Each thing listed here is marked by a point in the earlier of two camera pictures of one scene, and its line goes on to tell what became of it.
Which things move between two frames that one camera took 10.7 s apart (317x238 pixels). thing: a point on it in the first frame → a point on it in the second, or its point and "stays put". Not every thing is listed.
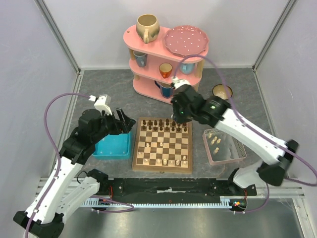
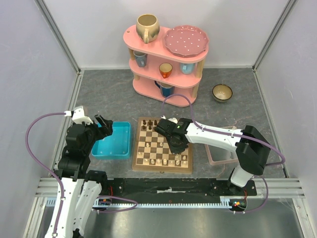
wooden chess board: (162, 145) stays put
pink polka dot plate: (185, 40) stays put
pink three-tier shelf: (154, 67) stays put
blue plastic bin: (114, 146) stays put
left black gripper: (125, 124) → (106, 129)
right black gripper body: (180, 112) → (161, 127)
